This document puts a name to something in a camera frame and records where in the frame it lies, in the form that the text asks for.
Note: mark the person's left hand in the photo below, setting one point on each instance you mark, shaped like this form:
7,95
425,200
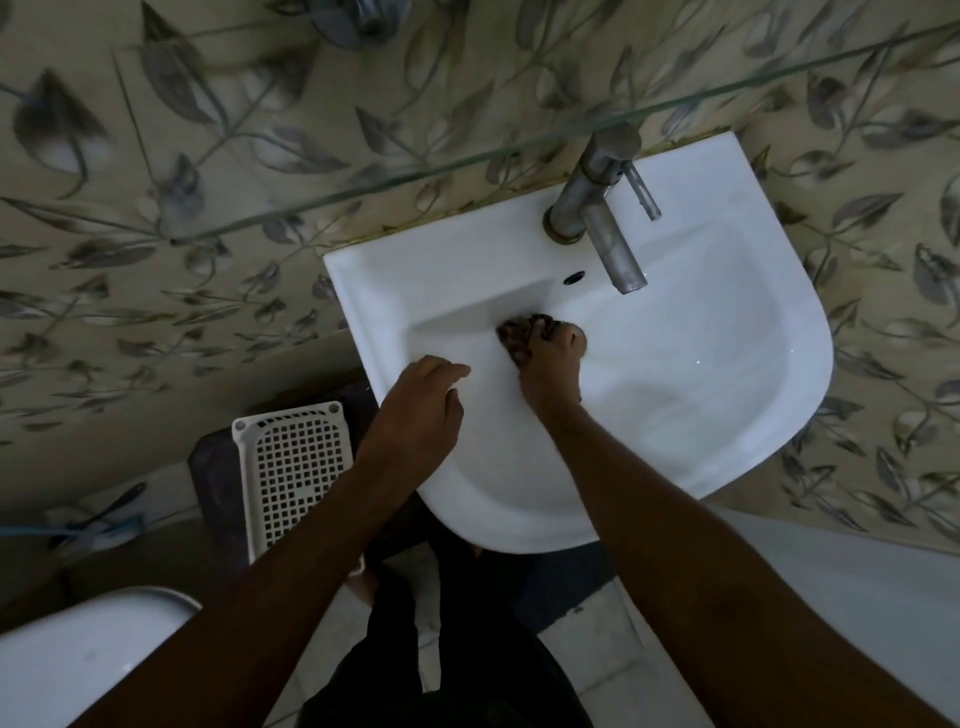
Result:
420,416

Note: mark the person's right hand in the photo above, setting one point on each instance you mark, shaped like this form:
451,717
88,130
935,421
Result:
551,375

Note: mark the person's left fingers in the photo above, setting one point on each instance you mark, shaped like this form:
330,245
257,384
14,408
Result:
442,373

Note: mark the person's right fingers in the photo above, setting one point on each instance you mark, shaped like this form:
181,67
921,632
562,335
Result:
559,337

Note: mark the dark scrub pad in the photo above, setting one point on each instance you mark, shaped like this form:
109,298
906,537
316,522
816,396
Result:
516,330

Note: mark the person's right forearm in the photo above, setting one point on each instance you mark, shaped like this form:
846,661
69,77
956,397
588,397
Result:
712,585

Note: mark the person's left forearm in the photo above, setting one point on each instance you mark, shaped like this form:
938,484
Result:
285,585

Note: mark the metal faucet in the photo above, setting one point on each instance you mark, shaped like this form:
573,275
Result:
600,217

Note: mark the white ceramic wash basin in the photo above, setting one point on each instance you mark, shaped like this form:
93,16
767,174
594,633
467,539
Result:
697,360

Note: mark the white plastic basket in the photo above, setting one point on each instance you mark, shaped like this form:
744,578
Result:
292,472

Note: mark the glass shelf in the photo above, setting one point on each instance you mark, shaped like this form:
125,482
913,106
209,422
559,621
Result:
450,160

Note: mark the dark stool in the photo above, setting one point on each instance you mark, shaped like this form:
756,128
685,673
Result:
217,502

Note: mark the person's black trousers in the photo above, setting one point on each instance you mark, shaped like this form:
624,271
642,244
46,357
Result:
450,660

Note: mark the white tub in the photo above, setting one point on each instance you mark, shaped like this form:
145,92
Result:
862,592

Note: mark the white toilet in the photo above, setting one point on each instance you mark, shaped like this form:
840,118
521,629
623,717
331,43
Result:
82,652

